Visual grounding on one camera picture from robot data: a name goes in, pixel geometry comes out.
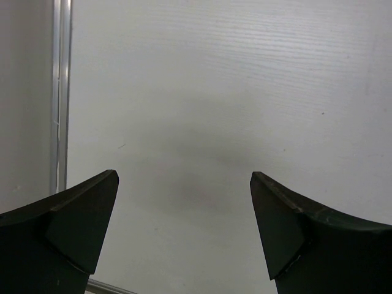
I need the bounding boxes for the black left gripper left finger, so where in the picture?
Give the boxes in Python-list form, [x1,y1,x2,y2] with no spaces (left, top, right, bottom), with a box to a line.
[1,170,119,293]

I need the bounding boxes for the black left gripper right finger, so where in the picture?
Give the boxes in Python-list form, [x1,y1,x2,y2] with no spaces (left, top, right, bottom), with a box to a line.
[250,171,391,293]

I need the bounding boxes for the aluminium table edge rail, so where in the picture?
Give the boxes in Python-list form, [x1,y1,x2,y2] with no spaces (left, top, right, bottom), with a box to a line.
[85,279,136,294]

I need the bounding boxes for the left aluminium frame rail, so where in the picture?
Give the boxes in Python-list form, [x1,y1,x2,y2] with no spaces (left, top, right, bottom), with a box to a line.
[50,0,73,194]

